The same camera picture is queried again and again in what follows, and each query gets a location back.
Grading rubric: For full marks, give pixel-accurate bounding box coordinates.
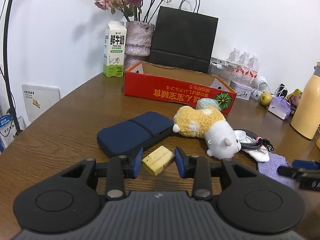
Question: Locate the black charger plug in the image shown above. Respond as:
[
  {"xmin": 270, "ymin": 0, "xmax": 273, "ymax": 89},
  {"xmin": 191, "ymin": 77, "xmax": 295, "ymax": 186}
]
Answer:
[{"xmin": 276, "ymin": 83, "xmax": 287, "ymax": 98}]

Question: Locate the white green milk carton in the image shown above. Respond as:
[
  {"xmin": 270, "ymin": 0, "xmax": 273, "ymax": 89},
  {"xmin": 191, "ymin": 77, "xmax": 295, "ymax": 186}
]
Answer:
[{"xmin": 103, "ymin": 21, "xmax": 127, "ymax": 77}]

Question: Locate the black paper bag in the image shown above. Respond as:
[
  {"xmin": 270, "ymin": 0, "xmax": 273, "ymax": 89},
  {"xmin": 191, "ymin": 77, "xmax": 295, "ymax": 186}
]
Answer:
[{"xmin": 149, "ymin": 0, "xmax": 219, "ymax": 73}]

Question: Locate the purple white tissue pack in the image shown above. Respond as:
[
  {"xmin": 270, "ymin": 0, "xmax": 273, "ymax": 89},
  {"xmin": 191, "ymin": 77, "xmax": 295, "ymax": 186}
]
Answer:
[{"xmin": 268, "ymin": 96, "xmax": 291, "ymax": 120}]

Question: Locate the water bottle left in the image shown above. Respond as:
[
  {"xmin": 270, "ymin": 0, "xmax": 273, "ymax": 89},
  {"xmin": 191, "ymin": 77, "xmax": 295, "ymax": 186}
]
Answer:
[{"xmin": 227, "ymin": 48, "xmax": 240, "ymax": 63}]

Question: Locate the white charging cable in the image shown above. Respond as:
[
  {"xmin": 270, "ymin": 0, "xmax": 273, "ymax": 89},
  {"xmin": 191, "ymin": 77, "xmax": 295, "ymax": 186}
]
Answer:
[{"xmin": 257, "ymin": 81, "xmax": 283, "ymax": 98}]

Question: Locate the water bottle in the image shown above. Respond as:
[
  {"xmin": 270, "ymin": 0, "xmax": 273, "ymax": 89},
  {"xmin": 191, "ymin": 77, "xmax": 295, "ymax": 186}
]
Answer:
[
  {"xmin": 234, "ymin": 51, "xmax": 249, "ymax": 81},
  {"xmin": 227, "ymin": 48, "xmax": 240, "ymax": 63},
  {"xmin": 247, "ymin": 55, "xmax": 259, "ymax": 86}
]

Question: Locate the clear seed container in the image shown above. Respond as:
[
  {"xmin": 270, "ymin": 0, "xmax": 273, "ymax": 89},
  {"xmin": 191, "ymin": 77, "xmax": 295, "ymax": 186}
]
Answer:
[{"xmin": 208, "ymin": 62, "xmax": 235, "ymax": 85}]

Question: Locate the water bottle middle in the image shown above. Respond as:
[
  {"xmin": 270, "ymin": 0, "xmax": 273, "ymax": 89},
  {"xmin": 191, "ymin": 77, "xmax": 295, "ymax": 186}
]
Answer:
[{"xmin": 234, "ymin": 51, "xmax": 249, "ymax": 81}]

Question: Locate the black floor lamp stand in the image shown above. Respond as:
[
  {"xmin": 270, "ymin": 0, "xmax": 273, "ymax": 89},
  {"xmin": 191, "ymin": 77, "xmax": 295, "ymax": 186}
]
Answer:
[{"xmin": 0, "ymin": 0, "xmax": 23, "ymax": 137}]

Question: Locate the yellow white plush hamster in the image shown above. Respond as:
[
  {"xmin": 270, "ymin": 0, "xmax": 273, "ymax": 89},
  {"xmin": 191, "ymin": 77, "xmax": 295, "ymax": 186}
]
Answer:
[{"xmin": 172, "ymin": 106, "xmax": 241, "ymax": 159}]

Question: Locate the small white camera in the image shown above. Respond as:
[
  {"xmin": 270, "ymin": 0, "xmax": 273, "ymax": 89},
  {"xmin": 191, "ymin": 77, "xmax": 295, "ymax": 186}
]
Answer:
[{"xmin": 251, "ymin": 75, "xmax": 268, "ymax": 100}]

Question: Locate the white sock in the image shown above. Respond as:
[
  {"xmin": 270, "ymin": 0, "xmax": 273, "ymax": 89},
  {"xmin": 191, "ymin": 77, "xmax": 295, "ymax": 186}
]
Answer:
[{"xmin": 241, "ymin": 136, "xmax": 270, "ymax": 163}]

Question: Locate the red cardboard box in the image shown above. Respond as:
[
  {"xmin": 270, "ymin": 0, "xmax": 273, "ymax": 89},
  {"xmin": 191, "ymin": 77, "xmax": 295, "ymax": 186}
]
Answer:
[{"xmin": 124, "ymin": 61, "xmax": 236, "ymax": 114}]

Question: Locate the black lanyard strap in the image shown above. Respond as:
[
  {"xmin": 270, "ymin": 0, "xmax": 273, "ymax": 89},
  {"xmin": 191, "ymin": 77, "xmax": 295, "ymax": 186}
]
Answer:
[{"xmin": 236, "ymin": 128, "xmax": 275, "ymax": 152}]

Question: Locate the yellow eraser block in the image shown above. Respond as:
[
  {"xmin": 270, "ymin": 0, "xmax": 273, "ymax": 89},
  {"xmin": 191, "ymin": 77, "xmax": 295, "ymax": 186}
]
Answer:
[{"xmin": 142, "ymin": 146, "xmax": 175, "ymax": 176}]

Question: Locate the mint green roll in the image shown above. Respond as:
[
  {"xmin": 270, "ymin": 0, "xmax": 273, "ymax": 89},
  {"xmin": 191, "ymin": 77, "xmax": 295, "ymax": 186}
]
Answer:
[{"xmin": 196, "ymin": 98, "xmax": 221, "ymax": 111}]

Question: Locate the purple knitted cloth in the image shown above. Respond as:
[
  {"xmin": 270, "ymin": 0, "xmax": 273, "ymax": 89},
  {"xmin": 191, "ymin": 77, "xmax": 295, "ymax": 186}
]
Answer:
[{"xmin": 258, "ymin": 152, "xmax": 295, "ymax": 189}]

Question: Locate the yellow thermos bottle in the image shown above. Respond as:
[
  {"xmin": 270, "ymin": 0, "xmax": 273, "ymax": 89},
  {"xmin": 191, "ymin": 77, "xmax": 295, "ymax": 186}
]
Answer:
[{"xmin": 290, "ymin": 61, "xmax": 320, "ymax": 140}]

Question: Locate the white metal tin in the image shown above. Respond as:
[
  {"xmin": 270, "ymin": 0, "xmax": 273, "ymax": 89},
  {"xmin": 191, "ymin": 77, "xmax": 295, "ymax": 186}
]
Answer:
[{"xmin": 230, "ymin": 81, "xmax": 253, "ymax": 101}]

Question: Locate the navy blue pouch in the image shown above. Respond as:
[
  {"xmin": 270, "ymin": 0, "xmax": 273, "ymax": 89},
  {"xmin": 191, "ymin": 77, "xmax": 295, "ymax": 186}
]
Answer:
[{"xmin": 97, "ymin": 111, "xmax": 174, "ymax": 158}]

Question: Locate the water bottle right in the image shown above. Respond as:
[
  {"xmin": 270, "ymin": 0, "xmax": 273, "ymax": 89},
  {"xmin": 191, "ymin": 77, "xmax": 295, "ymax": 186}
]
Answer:
[{"xmin": 247, "ymin": 55, "xmax": 259, "ymax": 86}]

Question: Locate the colourful snack bag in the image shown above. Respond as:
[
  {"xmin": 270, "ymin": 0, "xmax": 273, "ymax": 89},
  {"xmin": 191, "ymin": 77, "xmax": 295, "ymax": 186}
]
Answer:
[{"xmin": 286, "ymin": 89, "xmax": 303, "ymax": 110}]

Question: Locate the purple textured vase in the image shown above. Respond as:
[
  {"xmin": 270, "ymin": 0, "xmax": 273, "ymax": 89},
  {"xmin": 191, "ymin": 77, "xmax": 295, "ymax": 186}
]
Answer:
[{"xmin": 124, "ymin": 21, "xmax": 155, "ymax": 70}]

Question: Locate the white wall panel box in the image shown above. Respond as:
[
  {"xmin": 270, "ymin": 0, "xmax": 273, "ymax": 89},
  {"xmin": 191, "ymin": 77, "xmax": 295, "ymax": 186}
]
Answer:
[{"xmin": 22, "ymin": 84, "xmax": 60, "ymax": 122}]

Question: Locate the yellow green apple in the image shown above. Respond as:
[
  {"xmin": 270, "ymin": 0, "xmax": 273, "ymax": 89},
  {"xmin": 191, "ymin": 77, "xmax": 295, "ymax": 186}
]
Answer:
[{"xmin": 259, "ymin": 92, "xmax": 273, "ymax": 107}]

